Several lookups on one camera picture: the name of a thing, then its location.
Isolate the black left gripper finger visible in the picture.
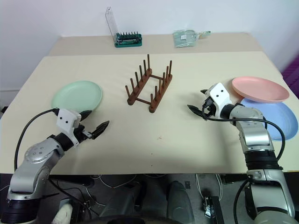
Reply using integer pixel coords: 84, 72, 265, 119
80, 109, 93, 122
90, 120, 110, 140

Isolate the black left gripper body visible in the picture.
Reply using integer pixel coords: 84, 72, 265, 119
73, 125, 94, 142

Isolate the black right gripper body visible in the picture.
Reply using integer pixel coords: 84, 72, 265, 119
202, 96, 220, 121

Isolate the brown wooden dish rack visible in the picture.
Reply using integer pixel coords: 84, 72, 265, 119
126, 54, 174, 114

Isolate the pale green plate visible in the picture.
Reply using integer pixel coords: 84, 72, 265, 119
50, 80, 103, 115

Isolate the pink plate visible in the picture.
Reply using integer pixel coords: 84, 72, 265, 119
231, 76, 291, 104

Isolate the clear bag with green contents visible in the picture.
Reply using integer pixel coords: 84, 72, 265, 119
172, 29, 199, 49

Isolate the light blue plate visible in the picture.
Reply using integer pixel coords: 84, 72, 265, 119
240, 98, 299, 142

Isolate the white shoe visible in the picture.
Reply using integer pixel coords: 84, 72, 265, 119
51, 202, 73, 224

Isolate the green screwdriver bit set case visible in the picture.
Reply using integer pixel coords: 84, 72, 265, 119
105, 6, 143, 48

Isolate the purple object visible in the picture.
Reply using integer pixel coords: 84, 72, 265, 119
281, 57, 299, 87

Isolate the dark grey rounded shape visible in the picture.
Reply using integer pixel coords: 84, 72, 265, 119
167, 180, 195, 224

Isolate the black clamp device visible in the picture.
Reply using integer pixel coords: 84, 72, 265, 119
202, 195, 225, 224

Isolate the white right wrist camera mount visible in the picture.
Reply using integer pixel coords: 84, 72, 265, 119
208, 82, 235, 118

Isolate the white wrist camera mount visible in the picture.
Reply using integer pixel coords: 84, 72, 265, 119
57, 108, 83, 146
208, 82, 235, 118

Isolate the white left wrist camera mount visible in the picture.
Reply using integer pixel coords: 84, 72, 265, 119
57, 108, 83, 146

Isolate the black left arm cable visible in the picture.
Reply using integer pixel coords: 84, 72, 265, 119
14, 108, 59, 173

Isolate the white cable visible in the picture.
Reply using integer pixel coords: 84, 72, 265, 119
195, 173, 223, 201

